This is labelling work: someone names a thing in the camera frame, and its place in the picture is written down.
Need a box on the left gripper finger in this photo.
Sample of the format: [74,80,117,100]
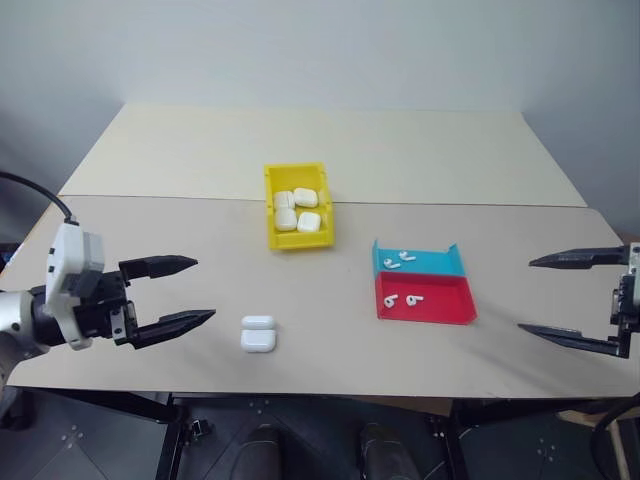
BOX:
[127,308,218,350]
[118,254,199,290]

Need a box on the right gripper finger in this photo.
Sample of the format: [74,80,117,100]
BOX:
[528,243,631,271]
[516,322,633,360]

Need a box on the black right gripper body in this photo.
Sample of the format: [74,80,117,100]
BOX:
[608,272,640,332]

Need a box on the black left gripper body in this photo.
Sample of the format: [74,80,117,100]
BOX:
[66,268,140,347]

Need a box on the open white charging case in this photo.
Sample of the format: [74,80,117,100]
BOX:
[240,314,278,354]

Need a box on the yellow plastic bin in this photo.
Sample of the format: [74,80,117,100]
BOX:
[262,160,336,252]

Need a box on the red plastic tray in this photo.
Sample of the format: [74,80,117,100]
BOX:
[374,271,479,327]

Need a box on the blue plastic tray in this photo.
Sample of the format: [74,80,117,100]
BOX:
[371,239,468,278]

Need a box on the dark rounded shape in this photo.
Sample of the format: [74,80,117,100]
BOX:
[358,422,404,480]
[238,423,282,480]

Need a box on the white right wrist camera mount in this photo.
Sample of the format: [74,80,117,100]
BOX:
[621,241,640,307]

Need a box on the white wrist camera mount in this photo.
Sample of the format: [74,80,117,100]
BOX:
[621,241,640,307]
[42,221,107,352]

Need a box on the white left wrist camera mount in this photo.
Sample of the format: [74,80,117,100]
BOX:
[42,221,107,352]

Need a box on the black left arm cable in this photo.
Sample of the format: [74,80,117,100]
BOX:
[0,170,80,227]

